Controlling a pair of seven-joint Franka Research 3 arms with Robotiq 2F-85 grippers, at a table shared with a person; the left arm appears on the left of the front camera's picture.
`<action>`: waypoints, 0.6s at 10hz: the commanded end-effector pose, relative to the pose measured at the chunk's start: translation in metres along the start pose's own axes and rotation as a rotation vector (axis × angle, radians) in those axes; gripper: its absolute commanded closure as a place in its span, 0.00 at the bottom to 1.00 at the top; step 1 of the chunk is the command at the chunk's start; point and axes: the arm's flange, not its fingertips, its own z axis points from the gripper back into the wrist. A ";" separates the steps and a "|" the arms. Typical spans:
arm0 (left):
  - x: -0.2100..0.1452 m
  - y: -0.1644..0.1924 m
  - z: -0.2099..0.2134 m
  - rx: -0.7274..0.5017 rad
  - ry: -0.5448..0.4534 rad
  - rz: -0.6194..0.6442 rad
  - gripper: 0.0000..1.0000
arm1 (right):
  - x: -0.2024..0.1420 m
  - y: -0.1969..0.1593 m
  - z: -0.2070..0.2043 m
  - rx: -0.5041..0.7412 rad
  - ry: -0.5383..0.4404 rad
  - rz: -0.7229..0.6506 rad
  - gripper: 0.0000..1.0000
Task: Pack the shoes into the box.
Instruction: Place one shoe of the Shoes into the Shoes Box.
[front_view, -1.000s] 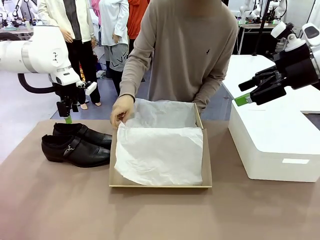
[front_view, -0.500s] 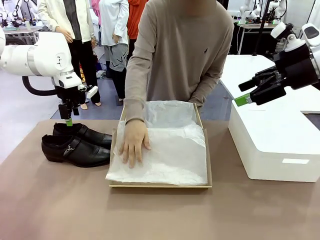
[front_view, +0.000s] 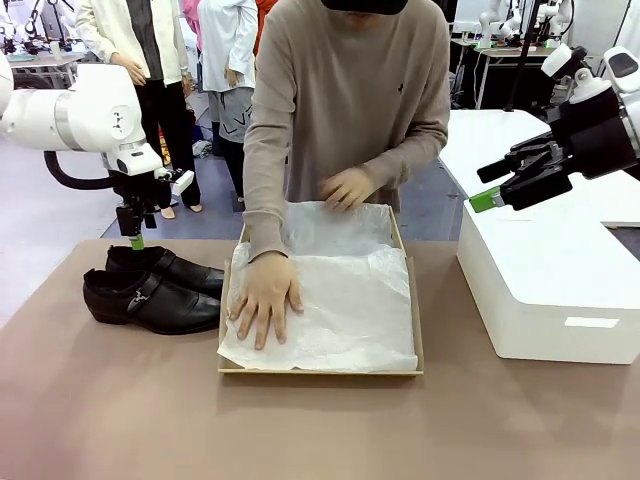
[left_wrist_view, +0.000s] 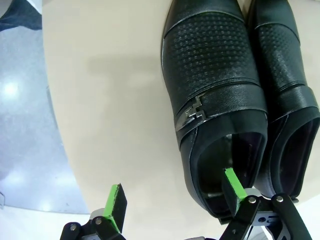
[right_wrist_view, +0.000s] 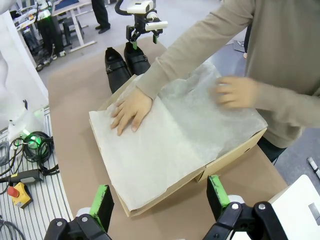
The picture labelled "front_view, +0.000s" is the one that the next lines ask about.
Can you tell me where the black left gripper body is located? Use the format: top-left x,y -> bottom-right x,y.
110,170 -> 172,214

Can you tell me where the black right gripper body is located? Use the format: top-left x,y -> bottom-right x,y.
549,85 -> 640,180

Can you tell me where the black leather buckle shoe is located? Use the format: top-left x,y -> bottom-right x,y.
104,244 -> 225,301
82,268 -> 222,336

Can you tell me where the white tissue paper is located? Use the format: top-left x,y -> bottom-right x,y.
217,201 -> 420,374

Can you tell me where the person's left forearm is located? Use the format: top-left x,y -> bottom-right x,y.
362,112 -> 451,189

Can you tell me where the person's right forearm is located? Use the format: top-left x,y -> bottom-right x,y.
242,124 -> 292,261

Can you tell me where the white foam box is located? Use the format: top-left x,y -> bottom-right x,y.
455,197 -> 640,366

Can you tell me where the brown cardboard shoe box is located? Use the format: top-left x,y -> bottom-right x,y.
217,202 -> 425,376

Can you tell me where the person's right hand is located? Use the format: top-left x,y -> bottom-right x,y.
228,251 -> 305,351

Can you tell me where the person's left hand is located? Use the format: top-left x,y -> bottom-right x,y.
318,166 -> 376,214

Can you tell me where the white side table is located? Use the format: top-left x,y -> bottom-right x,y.
437,108 -> 640,229

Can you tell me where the black tripod pole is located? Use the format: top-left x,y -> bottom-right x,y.
503,0 -> 545,112

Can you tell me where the background table with green edge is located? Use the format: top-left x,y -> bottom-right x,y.
449,37 -> 566,111

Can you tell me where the mannequin in cream jacket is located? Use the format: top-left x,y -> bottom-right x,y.
74,0 -> 204,221

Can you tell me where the grey background work table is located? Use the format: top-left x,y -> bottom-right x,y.
7,52 -> 89,91

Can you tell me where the mannequin in white shirt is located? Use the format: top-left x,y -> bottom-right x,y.
197,0 -> 259,204

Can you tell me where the pink hanging garment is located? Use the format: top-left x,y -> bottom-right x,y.
182,0 -> 201,51

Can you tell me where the background robot with black grippers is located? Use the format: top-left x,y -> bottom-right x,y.
0,0 -> 76,56

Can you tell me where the person in beige sweater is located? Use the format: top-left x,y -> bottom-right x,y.
242,0 -> 451,214

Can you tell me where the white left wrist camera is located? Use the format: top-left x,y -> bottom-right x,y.
154,168 -> 195,197

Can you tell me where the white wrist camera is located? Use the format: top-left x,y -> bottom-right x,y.
154,168 -> 195,197
541,43 -> 614,105

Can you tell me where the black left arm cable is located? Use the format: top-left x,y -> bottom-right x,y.
43,149 -> 119,191

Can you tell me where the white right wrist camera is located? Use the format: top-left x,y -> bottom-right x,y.
541,43 -> 614,105

